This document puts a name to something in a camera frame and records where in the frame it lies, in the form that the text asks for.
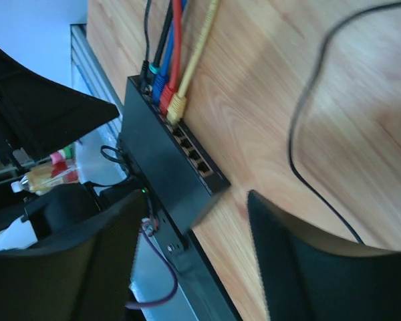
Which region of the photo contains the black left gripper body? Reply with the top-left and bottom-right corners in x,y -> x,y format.
0,49 -> 119,161

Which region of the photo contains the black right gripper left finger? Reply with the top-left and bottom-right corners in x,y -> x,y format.
0,191 -> 146,320

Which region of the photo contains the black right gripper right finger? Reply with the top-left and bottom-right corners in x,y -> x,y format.
247,190 -> 401,320

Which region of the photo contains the black network switch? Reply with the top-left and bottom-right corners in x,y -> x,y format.
119,76 -> 231,233

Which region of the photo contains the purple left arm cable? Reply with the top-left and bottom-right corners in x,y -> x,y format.
125,233 -> 178,309

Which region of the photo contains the black braided ethernet cable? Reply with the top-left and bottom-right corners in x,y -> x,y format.
146,0 -> 174,88

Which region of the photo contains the blue ethernet cable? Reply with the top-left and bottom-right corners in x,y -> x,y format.
152,0 -> 188,104

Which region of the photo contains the red ethernet cable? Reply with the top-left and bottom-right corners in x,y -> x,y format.
158,0 -> 184,114

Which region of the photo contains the black power cable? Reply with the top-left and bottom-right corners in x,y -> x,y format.
288,0 -> 401,245

